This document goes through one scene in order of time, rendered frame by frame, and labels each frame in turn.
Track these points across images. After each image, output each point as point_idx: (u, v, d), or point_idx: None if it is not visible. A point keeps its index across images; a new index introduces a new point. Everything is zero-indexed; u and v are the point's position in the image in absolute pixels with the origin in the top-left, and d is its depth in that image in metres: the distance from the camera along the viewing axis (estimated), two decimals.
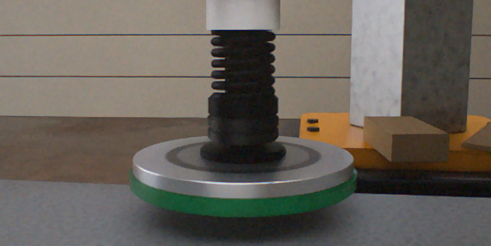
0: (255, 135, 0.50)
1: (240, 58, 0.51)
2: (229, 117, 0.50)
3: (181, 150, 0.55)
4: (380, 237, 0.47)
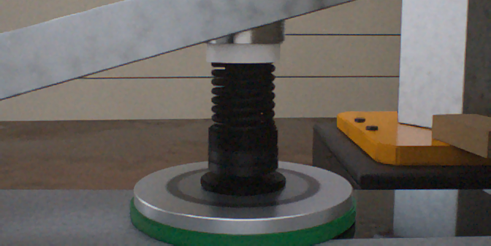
0: (255, 167, 0.51)
1: None
2: (229, 149, 0.51)
3: (240, 203, 0.48)
4: None
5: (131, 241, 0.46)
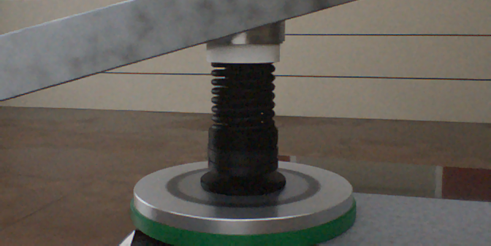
0: (255, 167, 0.51)
1: None
2: (229, 149, 0.51)
3: (280, 171, 0.59)
4: None
5: (391, 195, 0.60)
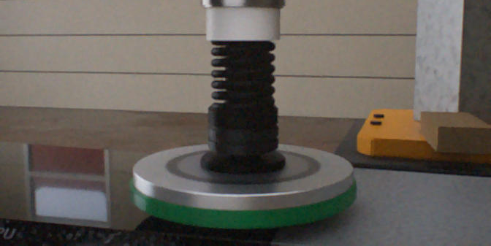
0: (255, 145, 0.50)
1: (240, 68, 0.51)
2: (229, 128, 0.50)
3: (307, 168, 0.52)
4: (378, 199, 0.58)
5: (12, 171, 0.70)
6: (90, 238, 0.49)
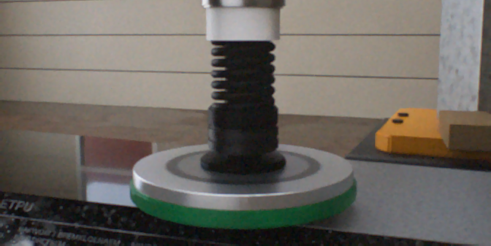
0: (255, 145, 0.50)
1: (240, 68, 0.51)
2: (229, 128, 0.50)
3: (288, 154, 0.58)
4: (361, 187, 0.63)
5: (41, 156, 0.78)
6: (96, 212, 0.56)
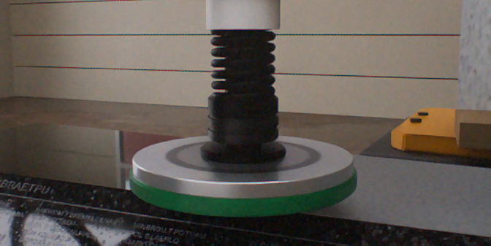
0: (255, 135, 0.50)
1: (240, 58, 0.51)
2: (229, 117, 0.50)
3: (183, 149, 0.56)
4: None
5: (63, 147, 0.85)
6: (103, 195, 0.62)
